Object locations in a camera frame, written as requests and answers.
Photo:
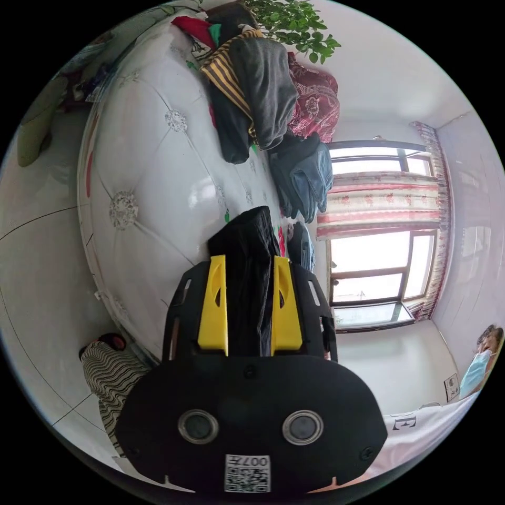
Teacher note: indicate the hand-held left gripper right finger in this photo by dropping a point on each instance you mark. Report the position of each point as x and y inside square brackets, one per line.
[287, 315]

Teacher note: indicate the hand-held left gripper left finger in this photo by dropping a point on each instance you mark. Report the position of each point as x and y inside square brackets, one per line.
[212, 315]

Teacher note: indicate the black pants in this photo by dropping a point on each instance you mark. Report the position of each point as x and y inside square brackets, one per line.
[248, 268]

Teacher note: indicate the folded dark blue garment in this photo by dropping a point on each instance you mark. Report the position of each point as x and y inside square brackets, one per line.
[303, 246]

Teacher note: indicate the window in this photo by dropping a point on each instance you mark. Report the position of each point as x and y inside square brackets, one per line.
[367, 256]

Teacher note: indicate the stack of folded trousers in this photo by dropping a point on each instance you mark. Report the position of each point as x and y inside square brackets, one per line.
[305, 177]

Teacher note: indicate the bed with white tufted side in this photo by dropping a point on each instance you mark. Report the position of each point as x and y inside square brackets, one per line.
[158, 158]

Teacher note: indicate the person's body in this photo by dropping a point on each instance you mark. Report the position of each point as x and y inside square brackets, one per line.
[426, 434]

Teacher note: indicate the dark red floral quilt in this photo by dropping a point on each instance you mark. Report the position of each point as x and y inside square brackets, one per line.
[315, 102]

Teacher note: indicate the pile of clothes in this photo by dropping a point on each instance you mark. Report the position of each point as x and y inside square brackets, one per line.
[260, 79]

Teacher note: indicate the green leafy plant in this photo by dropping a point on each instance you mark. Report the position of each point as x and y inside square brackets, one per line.
[300, 23]

